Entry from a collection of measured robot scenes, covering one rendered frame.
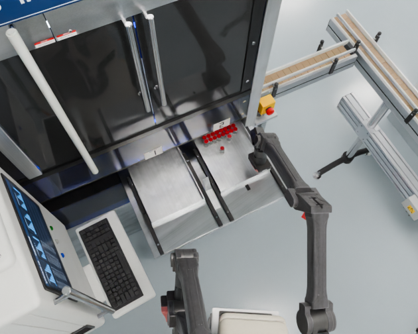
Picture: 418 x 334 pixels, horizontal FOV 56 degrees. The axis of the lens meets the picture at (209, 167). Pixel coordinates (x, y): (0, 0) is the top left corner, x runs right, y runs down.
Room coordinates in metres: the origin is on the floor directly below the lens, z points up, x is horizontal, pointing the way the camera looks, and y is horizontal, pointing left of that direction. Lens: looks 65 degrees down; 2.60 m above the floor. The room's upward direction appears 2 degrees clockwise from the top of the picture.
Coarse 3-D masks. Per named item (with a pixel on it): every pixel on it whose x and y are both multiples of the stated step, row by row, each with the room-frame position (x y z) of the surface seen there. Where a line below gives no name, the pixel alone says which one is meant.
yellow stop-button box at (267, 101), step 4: (268, 92) 1.13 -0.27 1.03; (264, 96) 1.11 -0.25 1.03; (268, 96) 1.11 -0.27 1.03; (260, 100) 1.09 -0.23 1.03; (264, 100) 1.09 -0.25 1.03; (268, 100) 1.09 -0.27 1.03; (272, 100) 1.09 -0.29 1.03; (260, 104) 1.07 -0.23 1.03; (264, 104) 1.06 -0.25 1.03; (268, 104) 1.06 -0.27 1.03; (272, 104) 1.07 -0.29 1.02; (260, 108) 1.06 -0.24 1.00; (264, 108) 1.05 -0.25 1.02; (268, 108) 1.06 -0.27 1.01; (260, 112) 1.05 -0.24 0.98; (264, 112) 1.05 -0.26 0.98
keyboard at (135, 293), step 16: (96, 224) 0.52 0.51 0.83; (96, 240) 0.45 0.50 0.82; (112, 240) 0.45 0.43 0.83; (96, 256) 0.37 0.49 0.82; (112, 256) 0.37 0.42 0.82; (96, 272) 0.30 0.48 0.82; (112, 272) 0.30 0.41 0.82; (128, 272) 0.30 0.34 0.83; (112, 288) 0.24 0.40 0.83; (128, 288) 0.24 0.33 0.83; (112, 304) 0.17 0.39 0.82
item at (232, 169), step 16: (240, 128) 1.02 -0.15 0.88; (224, 144) 0.92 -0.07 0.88; (240, 144) 0.92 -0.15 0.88; (208, 160) 0.83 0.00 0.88; (224, 160) 0.84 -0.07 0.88; (240, 160) 0.84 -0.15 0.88; (224, 176) 0.75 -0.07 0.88; (240, 176) 0.75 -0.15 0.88; (256, 176) 0.75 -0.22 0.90; (224, 192) 0.67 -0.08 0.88
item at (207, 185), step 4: (204, 180) 0.71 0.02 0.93; (208, 180) 0.71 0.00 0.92; (204, 184) 0.70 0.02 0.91; (208, 184) 0.70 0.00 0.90; (208, 188) 0.69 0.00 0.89; (208, 192) 0.67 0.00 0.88; (212, 192) 0.67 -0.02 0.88; (208, 196) 0.65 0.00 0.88; (212, 196) 0.65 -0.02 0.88; (212, 200) 0.63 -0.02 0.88; (216, 200) 0.63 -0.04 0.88; (212, 204) 0.61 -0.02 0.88; (216, 204) 0.61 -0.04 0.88; (216, 208) 0.59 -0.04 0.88
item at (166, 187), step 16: (144, 160) 0.82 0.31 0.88; (160, 160) 0.83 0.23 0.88; (176, 160) 0.83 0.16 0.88; (144, 176) 0.74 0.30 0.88; (160, 176) 0.74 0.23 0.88; (176, 176) 0.75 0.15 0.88; (192, 176) 0.73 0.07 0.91; (144, 192) 0.66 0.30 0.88; (160, 192) 0.66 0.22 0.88; (176, 192) 0.66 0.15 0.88; (192, 192) 0.67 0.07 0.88; (160, 208) 0.59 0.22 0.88; (176, 208) 0.59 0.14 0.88
